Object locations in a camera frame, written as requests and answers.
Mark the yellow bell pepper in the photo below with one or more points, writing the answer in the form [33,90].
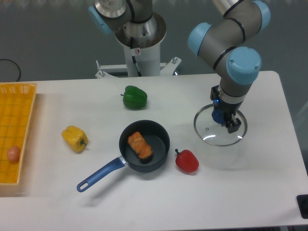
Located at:
[75,138]

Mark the yellow plastic basket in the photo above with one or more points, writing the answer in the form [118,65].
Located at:
[16,106]

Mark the white pedestal base frame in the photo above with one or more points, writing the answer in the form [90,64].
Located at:
[121,70]

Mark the glass pot lid blue knob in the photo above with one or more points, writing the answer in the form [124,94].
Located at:
[215,133]

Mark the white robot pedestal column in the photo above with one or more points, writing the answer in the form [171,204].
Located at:
[141,45]

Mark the orange braided bread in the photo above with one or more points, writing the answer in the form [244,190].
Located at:
[139,145]

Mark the dark saucepan blue handle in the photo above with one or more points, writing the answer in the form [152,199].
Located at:
[155,135]

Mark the black device at table edge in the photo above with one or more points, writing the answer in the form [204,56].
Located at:
[302,201]

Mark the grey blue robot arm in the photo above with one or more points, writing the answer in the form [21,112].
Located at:
[221,46]

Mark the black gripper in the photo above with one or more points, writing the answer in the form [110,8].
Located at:
[225,108]

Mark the brown egg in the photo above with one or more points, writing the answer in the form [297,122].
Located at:
[13,154]

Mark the red bell pepper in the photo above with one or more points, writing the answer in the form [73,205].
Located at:
[186,161]

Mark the green bell pepper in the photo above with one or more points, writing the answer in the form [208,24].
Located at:
[134,97]

